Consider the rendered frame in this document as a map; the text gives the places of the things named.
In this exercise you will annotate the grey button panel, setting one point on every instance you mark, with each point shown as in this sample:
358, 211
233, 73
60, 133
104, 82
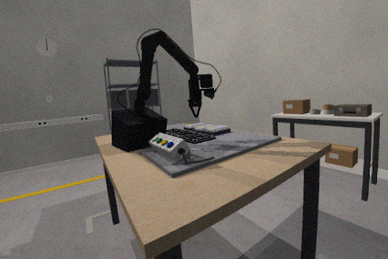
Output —
171, 149

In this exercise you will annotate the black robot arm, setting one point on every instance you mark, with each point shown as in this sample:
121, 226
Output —
149, 44

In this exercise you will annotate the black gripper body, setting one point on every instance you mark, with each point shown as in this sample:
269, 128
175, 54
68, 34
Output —
191, 97

